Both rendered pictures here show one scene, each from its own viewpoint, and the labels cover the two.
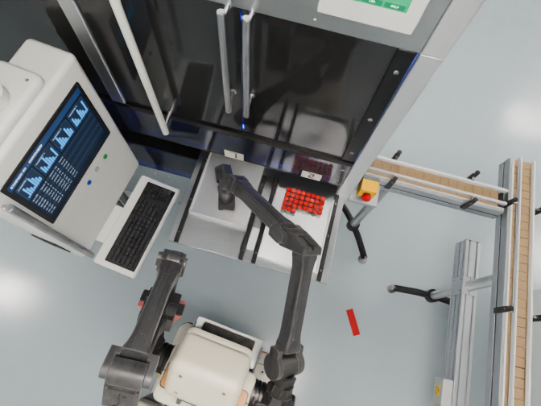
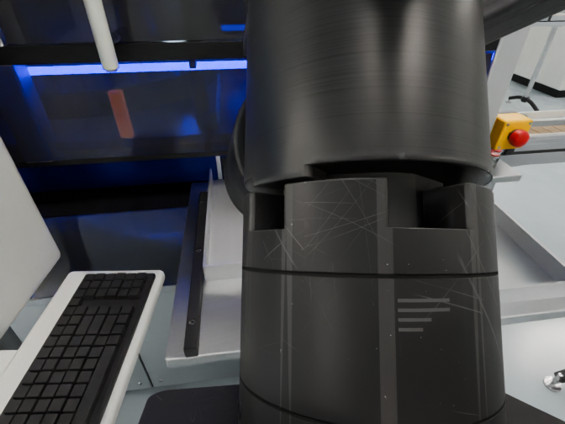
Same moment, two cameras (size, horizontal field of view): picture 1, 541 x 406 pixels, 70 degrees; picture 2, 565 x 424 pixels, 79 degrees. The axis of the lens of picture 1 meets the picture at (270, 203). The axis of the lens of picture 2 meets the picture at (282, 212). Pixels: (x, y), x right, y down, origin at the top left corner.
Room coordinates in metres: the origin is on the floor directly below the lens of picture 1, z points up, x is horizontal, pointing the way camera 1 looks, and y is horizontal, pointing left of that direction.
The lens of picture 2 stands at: (0.07, 0.31, 1.32)
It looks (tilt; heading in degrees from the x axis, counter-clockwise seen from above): 36 degrees down; 346
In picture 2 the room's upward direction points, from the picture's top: straight up
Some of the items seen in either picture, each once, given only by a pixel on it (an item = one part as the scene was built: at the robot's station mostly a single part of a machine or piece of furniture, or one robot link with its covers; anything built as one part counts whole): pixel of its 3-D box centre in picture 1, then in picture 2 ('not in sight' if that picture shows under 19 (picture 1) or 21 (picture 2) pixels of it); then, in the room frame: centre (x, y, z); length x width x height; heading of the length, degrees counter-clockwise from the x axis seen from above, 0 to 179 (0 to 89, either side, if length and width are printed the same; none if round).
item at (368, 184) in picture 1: (368, 187); (504, 129); (0.70, -0.40, 0.99); 0.08 x 0.07 x 0.07; 174
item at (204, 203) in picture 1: (229, 184); (269, 209); (0.65, 0.20, 0.90); 0.34 x 0.26 x 0.04; 174
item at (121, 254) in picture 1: (141, 224); (73, 368); (0.42, 0.56, 0.82); 0.40 x 0.14 x 0.02; 167
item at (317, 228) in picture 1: (296, 228); (446, 229); (0.50, -0.13, 0.90); 0.34 x 0.26 x 0.04; 173
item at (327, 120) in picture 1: (311, 101); not in sight; (0.72, -0.07, 1.50); 0.43 x 0.01 x 0.59; 84
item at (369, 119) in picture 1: (361, 136); not in sight; (0.69, -0.26, 1.40); 0.04 x 0.01 x 0.80; 84
